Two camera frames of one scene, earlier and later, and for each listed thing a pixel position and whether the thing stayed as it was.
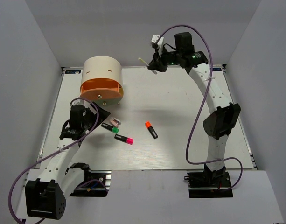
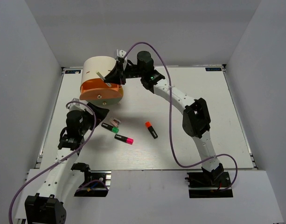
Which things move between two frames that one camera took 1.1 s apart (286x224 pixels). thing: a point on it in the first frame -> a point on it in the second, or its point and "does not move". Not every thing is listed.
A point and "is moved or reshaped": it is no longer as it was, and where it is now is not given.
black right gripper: (156, 65) -> (117, 74)
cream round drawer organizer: (101, 82) does not move
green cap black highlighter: (114, 129) does not move
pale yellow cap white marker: (144, 62) is moved or reshaped
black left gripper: (103, 115) does not move
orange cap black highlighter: (149, 125) does not move
